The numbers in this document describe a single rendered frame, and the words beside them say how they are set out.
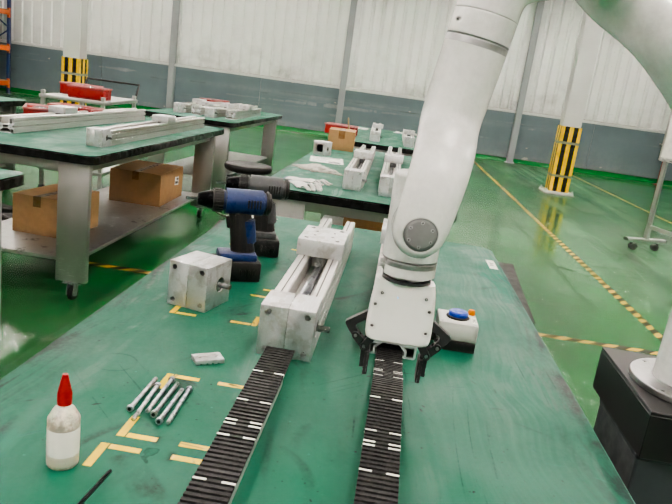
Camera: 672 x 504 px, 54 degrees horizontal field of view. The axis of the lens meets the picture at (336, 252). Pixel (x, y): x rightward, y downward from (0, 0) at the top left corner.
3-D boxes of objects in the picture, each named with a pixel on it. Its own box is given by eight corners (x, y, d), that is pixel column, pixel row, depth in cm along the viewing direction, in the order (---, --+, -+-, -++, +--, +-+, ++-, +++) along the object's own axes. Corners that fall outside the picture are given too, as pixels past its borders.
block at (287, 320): (323, 364, 117) (329, 315, 115) (255, 353, 118) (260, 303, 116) (328, 346, 126) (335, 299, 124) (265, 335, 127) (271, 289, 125)
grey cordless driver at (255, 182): (282, 259, 182) (291, 181, 176) (209, 253, 178) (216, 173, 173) (280, 251, 189) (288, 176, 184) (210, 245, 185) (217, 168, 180)
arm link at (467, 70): (525, 45, 81) (443, 271, 88) (502, 52, 96) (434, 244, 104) (455, 23, 81) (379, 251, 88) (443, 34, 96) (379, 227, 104)
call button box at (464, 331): (473, 354, 132) (479, 325, 130) (425, 346, 132) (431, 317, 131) (470, 340, 139) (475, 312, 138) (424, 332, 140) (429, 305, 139)
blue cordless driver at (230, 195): (264, 283, 158) (274, 194, 153) (180, 280, 152) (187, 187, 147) (259, 274, 165) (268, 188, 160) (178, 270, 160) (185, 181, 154)
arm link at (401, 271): (378, 259, 96) (375, 278, 97) (438, 268, 96) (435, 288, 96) (380, 246, 104) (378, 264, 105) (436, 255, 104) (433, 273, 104)
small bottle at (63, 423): (40, 469, 78) (42, 378, 75) (53, 452, 81) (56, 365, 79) (71, 473, 78) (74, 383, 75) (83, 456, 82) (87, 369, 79)
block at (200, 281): (214, 315, 133) (218, 271, 131) (166, 303, 137) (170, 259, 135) (238, 303, 143) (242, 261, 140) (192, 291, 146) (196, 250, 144)
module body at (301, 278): (316, 344, 126) (322, 302, 124) (265, 335, 127) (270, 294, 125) (351, 249, 204) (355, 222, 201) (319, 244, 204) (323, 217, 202)
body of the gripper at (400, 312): (373, 271, 97) (362, 341, 100) (442, 282, 96) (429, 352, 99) (375, 259, 104) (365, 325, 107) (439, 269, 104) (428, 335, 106)
